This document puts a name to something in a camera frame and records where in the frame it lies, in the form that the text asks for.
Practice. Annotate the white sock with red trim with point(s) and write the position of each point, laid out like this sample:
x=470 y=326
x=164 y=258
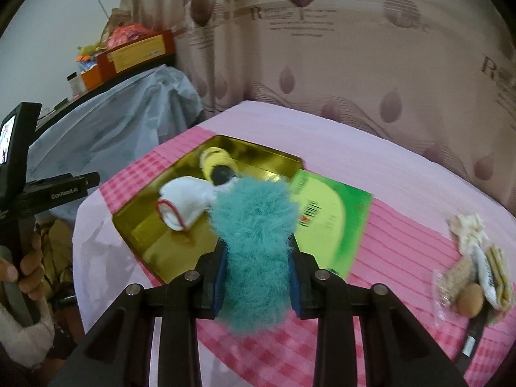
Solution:
x=181 y=197

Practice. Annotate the red box with yellow label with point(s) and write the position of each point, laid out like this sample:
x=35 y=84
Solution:
x=133 y=52

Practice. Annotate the clear plastic packet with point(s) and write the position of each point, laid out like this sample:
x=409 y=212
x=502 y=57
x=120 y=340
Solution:
x=443 y=290

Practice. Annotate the orange plastic bag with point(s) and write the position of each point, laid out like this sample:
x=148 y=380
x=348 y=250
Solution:
x=125 y=34

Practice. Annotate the small white bottle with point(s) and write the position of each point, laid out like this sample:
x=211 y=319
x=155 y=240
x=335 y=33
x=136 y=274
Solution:
x=74 y=84

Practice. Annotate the beige leaf print curtain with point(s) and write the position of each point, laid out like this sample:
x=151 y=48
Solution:
x=342 y=68

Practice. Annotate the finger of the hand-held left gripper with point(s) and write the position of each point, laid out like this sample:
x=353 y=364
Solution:
x=86 y=179

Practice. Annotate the person's left hand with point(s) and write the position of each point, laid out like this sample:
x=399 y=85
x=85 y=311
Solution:
x=30 y=266

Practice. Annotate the yellow and black sock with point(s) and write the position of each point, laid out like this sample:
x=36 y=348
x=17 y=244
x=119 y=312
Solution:
x=213 y=159

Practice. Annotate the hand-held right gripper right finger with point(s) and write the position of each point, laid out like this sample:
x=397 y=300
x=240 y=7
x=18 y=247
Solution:
x=296 y=290

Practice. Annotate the green tissue box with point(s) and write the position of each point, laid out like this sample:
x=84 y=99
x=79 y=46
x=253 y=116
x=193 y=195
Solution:
x=334 y=225

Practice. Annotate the person's left forearm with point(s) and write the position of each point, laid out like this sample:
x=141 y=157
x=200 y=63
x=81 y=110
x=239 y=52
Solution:
x=24 y=338

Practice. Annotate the small orange box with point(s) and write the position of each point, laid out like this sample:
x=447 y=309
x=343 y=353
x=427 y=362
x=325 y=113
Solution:
x=90 y=78

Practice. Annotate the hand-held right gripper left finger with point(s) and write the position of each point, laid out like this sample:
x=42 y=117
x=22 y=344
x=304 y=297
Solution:
x=217 y=286

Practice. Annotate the teal fluffy scrunchie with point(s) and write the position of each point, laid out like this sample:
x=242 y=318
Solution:
x=254 y=250

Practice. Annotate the yellow green toy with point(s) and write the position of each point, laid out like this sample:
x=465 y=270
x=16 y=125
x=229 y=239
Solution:
x=90 y=50

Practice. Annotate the pastel patterned sock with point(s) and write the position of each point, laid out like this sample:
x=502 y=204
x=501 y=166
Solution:
x=500 y=278

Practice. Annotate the cream ruffled hair bow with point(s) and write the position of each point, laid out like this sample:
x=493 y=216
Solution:
x=467 y=227

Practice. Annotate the grey plastic cover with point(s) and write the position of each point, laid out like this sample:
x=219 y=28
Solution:
x=113 y=121

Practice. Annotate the gold metal tin tray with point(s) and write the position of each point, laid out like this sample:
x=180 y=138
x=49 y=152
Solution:
x=145 y=234

